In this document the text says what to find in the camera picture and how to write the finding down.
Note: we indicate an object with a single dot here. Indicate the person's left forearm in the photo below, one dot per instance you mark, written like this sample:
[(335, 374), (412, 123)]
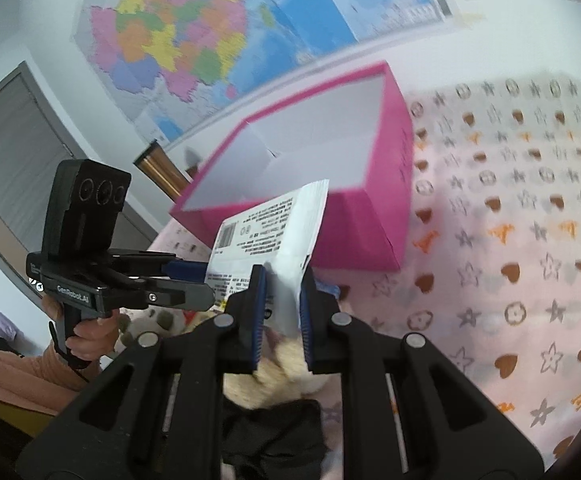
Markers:
[(10, 375)]

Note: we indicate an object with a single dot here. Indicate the white plastic packet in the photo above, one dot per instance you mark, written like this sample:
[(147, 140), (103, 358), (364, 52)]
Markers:
[(265, 230)]

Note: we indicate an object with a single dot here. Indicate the copper metal bedpost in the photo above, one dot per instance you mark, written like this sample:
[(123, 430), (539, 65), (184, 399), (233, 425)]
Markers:
[(163, 170)]

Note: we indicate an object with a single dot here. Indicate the black cloth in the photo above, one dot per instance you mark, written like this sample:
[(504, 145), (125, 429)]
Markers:
[(280, 435)]

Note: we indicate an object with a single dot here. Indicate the pink printed bedsheet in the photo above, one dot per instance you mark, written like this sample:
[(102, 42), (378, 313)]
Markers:
[(495, 260)]

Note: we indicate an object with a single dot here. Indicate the cream plush toy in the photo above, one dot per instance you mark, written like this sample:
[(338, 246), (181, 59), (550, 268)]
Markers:
[(280, 380)]

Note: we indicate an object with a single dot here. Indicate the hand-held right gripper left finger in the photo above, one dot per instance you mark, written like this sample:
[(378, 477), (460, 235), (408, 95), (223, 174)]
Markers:
[(258, 320)]

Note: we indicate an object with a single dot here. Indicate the colourful wall map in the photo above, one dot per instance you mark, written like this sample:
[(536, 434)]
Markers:
[(180, 35)]

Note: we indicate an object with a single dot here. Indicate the pink cardboard box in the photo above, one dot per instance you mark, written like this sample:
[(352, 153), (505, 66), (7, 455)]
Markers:
[(360, 220)]

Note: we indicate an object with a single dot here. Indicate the grey door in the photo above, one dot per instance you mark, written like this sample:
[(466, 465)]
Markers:
[(15, 160)]

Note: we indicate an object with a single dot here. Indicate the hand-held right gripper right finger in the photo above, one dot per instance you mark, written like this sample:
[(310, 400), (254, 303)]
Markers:
[(304, 325)]

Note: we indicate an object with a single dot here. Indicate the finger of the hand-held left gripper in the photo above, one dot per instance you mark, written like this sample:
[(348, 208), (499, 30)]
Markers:
[(188, 271), (180, 297)]

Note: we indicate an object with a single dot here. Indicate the person's left hand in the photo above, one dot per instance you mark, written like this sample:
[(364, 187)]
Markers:
[(95, 335)]

